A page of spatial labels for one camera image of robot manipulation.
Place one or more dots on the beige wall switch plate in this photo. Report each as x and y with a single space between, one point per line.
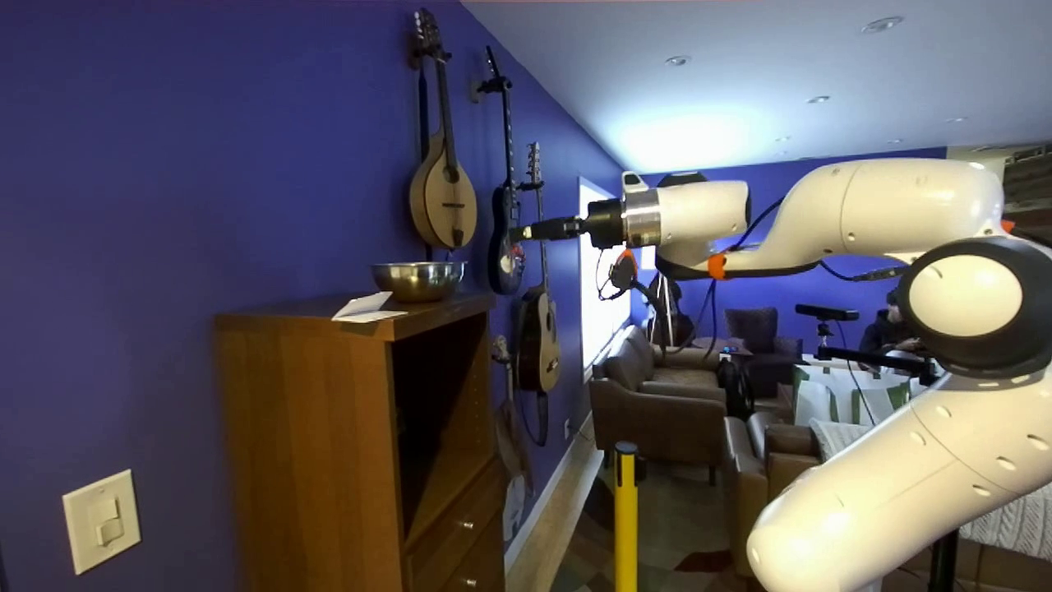
101 523

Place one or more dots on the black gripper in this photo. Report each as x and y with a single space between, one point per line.
607 229

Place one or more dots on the recessed ceiling light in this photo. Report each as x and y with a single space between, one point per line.
679 59
819 100
886 22

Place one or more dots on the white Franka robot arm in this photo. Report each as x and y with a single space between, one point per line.
876 209

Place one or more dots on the small brown hanging guitar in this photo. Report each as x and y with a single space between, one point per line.
537 340

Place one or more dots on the yellow post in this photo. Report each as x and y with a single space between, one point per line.
625 513

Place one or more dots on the brown armchair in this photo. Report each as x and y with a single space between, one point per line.
767 473

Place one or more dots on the brown wooden cabinet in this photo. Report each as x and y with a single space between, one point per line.
308 440

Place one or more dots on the white paper sheet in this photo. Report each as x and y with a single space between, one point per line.
362 308

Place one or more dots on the dark glossy electric guitar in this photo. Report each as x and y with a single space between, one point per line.
502 209

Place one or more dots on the brown sofa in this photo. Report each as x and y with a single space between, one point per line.
658 421

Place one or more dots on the white knitted blanket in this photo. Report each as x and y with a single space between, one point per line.
1020 522

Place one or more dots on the tan round mandolin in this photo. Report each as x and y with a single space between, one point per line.
448 203

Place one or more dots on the wooden cabinet drawer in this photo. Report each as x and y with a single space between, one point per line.
465 570
463 512

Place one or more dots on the silver metal bowl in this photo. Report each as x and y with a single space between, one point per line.
423 280

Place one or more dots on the black camera stand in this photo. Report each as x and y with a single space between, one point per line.
946 565

